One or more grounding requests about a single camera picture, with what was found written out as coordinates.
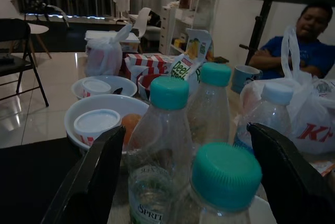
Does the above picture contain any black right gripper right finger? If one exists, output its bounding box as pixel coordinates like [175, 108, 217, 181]
[247, 122, 335, 224]

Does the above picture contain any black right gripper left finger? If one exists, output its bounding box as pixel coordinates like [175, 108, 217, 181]
[41, 125, 127, 224]

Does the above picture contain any clear bottle with teal cap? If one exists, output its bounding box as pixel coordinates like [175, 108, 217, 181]
[186, 62, 232, 151]
[180, 142, 265, 224]
[127, 76, 195, 224]

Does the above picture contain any clear bottle with white cap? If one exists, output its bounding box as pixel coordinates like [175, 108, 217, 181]
[234, 81, 294, 154]

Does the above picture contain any white lidded cup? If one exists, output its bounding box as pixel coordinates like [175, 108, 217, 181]
[73, 108, 122, 147]
[81, 78, 113, 99]

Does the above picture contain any white KFC plastic bag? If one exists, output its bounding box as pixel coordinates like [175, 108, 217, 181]
[240, 26, 335, 156]

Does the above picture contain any orange fruit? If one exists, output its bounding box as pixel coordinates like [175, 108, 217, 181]
[120, 113, 143, 149]

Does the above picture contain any large white bowl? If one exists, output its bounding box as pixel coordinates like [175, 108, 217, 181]
[63, 93, 150, 154]

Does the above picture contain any small white bowl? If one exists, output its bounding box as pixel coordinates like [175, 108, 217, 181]
[71, 75, 138, 105]

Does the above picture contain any blue mug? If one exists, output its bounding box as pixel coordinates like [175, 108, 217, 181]
[231, 65, 263, 95]

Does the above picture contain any red white paper bucket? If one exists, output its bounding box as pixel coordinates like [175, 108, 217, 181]
[137, 73, 169, 102]

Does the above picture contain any knotted white plastic bag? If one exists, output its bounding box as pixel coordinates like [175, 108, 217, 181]
[84, 23, 133, 77]

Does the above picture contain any person in blue shirt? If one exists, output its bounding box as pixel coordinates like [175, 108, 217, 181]
[248, 2, 335, 80]

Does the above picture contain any red white striped box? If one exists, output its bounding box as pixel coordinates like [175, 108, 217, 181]
[124, 53, 179, 84]

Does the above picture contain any black folding chair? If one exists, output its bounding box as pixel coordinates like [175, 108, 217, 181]
[0, 18, 50, 108]

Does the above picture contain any white plastic storage box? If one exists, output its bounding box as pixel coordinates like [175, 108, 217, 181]
[84, 29, 141, 52]

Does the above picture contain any white pack with green lettering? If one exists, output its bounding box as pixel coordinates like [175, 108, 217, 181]
[169, 53, 204, 95]

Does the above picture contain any white shell chair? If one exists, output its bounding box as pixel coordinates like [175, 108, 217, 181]
[0, 0, 52, 60]
[128, 7, 152, 53]

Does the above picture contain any black tripod stand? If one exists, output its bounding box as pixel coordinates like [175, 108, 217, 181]
[239, 0, 281, 59]

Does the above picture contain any white carton with corn picture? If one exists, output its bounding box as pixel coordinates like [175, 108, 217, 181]
[184, 28, 215, 64]

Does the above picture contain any white open shelf unit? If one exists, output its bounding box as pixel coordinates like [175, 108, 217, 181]
[159, 0, 218, 55]

